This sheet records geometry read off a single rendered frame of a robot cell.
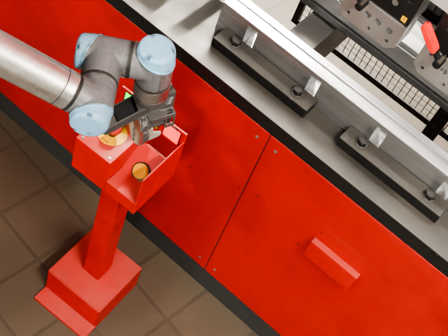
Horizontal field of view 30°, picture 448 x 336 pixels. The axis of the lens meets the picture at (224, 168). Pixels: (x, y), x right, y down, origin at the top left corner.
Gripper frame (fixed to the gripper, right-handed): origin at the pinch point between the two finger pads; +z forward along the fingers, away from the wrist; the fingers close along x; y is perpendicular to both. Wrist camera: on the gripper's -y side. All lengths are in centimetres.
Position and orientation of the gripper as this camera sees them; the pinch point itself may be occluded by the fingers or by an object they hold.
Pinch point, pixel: (134, 141)
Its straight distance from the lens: 191.8
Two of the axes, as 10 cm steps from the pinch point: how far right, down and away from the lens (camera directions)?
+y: 8.9, -3.0, 3.3
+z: -1.7, 4.6, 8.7
